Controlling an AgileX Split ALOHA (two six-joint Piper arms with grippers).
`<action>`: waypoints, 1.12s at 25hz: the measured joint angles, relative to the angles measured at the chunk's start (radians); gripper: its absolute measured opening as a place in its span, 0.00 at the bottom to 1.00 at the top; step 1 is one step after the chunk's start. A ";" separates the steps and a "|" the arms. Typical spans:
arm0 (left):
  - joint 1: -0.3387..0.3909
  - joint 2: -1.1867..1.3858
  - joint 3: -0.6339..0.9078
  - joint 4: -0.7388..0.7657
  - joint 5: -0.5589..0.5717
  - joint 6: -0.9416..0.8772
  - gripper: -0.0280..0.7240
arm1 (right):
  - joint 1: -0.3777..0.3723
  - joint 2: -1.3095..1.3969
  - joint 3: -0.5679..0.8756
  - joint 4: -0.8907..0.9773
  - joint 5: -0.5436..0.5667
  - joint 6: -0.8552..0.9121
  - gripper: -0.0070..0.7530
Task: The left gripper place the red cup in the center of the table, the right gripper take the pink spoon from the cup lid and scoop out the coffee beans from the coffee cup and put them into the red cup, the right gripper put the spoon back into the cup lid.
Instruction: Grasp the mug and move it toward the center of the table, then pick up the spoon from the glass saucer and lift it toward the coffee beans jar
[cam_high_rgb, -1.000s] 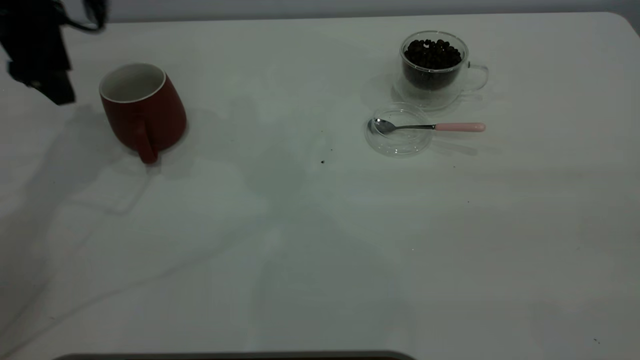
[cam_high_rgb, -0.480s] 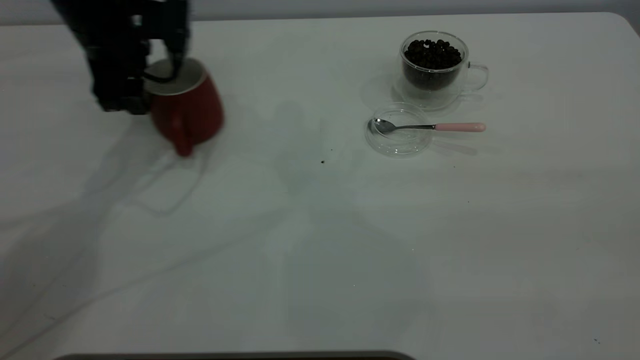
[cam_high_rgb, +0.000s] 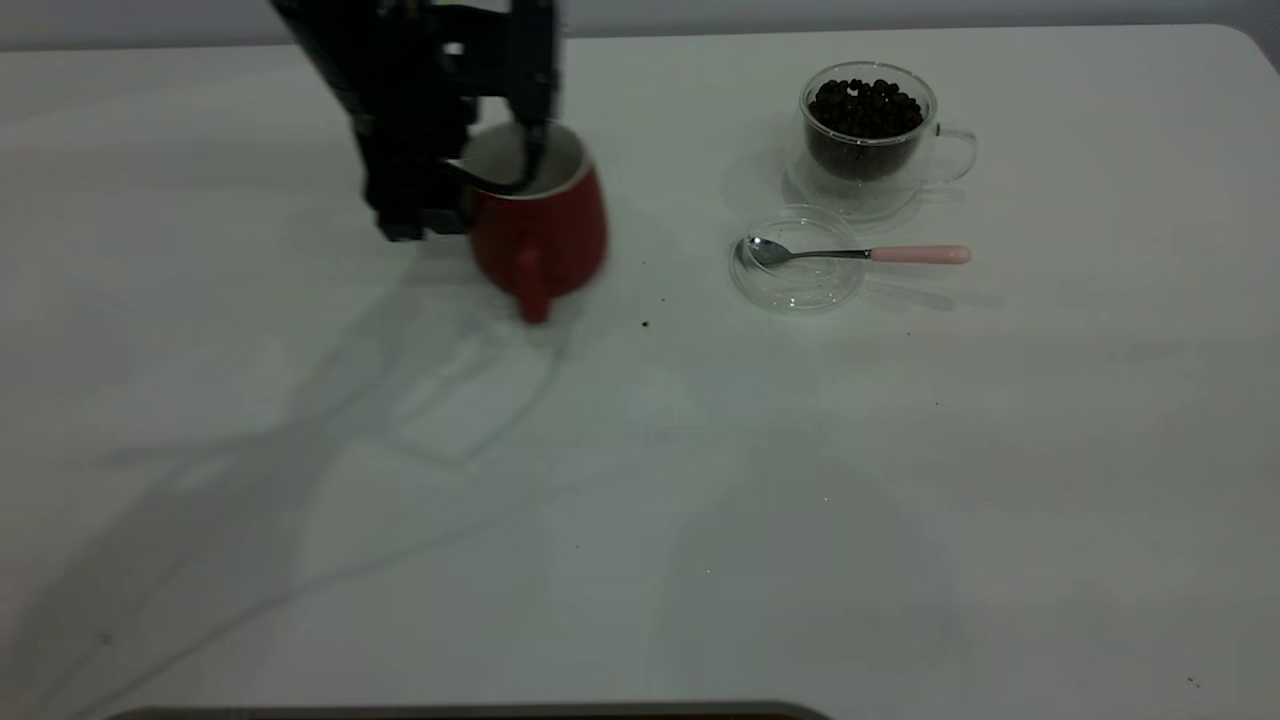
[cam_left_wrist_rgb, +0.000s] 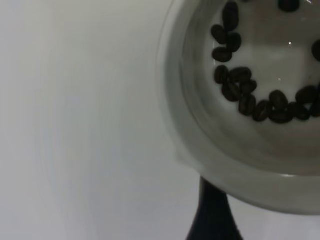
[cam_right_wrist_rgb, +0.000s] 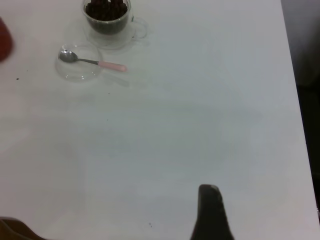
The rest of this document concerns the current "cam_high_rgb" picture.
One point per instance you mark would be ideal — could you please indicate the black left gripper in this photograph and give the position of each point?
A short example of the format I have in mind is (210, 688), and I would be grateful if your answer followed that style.
(400, 50)

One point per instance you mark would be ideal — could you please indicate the red ceramic mug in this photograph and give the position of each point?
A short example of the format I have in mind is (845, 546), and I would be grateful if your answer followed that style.
(560, 240)

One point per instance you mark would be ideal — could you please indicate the coffee beans pile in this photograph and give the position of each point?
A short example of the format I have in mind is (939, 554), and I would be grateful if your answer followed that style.
(865, 110)

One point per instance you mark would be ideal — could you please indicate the clear glass saucer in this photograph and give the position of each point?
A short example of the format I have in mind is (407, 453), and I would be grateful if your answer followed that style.
(800, 295)

